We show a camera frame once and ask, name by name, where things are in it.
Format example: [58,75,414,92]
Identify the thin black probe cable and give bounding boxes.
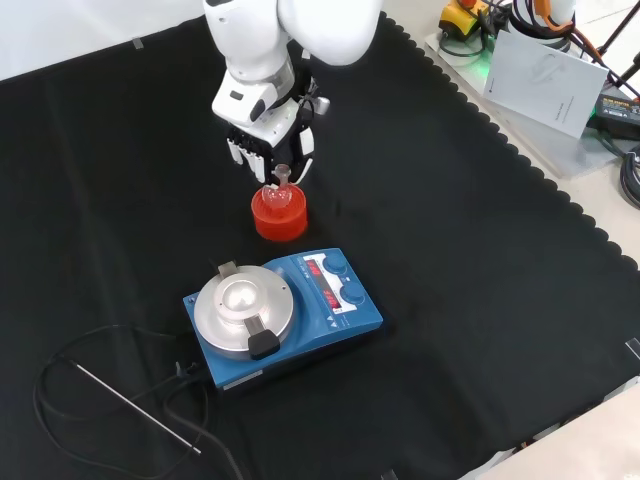
[32,324,211,466]

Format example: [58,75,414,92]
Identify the black coiled cable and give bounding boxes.
[618,144,640,210]

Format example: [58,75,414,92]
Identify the blue base heater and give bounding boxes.
[182,247,385,396]

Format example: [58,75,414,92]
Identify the orange cable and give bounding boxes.
[532,0,609,66]

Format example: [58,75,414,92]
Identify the grey base plate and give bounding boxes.
[424,29,621,182]

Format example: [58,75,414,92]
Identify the black tripod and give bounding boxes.
[594,0,640,101]

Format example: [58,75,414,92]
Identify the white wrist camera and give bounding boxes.
[211,69,269,126]

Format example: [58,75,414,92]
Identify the metal probe rod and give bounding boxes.
[74,363,203,455]

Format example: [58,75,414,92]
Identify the black power adapter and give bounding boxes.
[589,92,640,141]

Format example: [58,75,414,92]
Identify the yellow stop button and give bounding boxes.
[438,0,494,39]

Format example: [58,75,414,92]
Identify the orange plastic flask stand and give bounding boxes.
[251,185,310,243]

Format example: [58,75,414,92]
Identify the thick black power cable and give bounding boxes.
[163,364,247,480]

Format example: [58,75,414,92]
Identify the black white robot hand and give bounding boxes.
[223,67,332,186]

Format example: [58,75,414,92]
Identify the black cloth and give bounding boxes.
[0,0,640,480]

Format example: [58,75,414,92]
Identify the clear round-bottom flask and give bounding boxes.
[263,164,294,210]

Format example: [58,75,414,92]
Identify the white paper booklet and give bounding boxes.
[482,30,610,140]

